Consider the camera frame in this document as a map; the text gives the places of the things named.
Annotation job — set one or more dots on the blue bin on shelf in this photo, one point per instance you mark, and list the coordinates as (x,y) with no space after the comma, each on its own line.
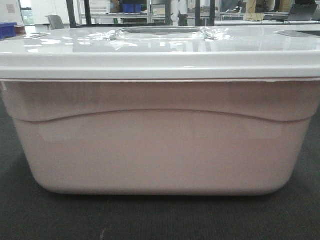
(131,8)

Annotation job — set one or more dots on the white basket on shelf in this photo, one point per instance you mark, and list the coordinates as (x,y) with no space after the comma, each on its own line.
(100,6)

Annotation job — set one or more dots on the white long table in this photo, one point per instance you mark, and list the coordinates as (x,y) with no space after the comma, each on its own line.
(264,23)

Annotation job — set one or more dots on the cardboard box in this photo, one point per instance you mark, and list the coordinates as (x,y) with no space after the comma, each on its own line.
(250,12)

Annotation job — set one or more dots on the grey office chair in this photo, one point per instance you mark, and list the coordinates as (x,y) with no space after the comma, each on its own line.
(55,22)

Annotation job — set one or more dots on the grey laptop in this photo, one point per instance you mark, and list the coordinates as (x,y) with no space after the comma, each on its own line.
(301,12)

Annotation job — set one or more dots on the blue plastic crate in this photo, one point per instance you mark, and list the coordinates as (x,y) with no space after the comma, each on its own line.
(7,30)

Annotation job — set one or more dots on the black metal frame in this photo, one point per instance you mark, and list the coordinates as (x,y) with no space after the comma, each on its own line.
(153,13)

